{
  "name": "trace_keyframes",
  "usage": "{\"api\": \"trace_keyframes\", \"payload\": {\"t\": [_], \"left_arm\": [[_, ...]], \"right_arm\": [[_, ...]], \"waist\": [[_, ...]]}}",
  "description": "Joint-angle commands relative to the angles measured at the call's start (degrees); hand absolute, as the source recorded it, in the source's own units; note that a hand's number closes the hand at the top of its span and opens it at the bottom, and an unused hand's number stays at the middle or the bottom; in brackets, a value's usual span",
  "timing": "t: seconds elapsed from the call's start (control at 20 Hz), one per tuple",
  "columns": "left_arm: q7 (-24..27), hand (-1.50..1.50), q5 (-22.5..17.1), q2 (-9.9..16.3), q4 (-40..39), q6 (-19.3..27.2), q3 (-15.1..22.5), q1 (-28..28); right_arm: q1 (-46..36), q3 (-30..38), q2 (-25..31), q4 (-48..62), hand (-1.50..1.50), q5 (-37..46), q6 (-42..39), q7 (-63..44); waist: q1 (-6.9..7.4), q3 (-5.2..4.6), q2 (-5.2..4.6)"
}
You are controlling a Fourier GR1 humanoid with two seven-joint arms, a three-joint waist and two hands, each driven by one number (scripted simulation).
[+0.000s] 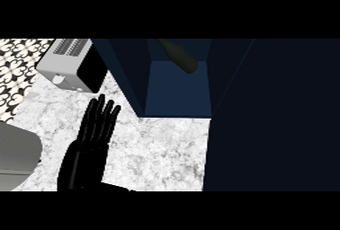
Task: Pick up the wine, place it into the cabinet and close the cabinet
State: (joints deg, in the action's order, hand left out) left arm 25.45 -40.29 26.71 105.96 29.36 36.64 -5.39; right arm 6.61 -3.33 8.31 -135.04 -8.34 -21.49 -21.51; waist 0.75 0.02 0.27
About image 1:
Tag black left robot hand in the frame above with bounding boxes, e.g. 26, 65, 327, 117
55, 93, 135, 192

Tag dark blue cabinet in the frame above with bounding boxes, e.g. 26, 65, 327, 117
89, 38, 255, 119

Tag dark green wine bottle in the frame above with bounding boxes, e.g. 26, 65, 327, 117
156, 38, 199, 75

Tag dark blue cabinet door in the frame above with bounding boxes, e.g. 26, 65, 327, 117
202, 38, 340, 192

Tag white toaster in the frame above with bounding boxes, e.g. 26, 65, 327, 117
33, 38, 110, 94

